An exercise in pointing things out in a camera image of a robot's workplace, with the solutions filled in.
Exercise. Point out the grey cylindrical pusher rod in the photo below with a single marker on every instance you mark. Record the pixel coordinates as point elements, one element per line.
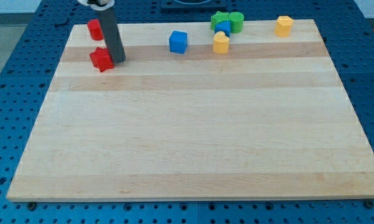
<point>109,27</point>

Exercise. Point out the yellow pentagon block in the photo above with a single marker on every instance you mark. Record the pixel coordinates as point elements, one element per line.
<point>283,26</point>

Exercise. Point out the blue cube block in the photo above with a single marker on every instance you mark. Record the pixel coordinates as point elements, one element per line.
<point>178,42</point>

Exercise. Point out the wooden board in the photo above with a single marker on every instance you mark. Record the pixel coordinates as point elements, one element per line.
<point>269,120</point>

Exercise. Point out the blue crescent block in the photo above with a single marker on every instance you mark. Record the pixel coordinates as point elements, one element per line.
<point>224,27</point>

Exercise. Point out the green star block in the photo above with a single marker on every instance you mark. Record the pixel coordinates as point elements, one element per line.
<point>217,18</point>

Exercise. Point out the green cylinder block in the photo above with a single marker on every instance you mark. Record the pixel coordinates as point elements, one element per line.
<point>236,22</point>

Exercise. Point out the yellow heart block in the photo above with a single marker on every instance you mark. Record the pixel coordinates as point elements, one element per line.
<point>221,43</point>

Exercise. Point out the red circle block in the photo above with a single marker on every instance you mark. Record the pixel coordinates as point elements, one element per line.
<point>94,29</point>

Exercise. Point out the white rod mount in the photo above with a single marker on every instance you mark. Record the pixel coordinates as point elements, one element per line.
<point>98,5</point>

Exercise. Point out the red star block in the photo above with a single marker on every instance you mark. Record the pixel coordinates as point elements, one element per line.
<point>101,59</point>

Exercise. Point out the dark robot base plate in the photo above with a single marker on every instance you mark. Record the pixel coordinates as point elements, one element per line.
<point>192,5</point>

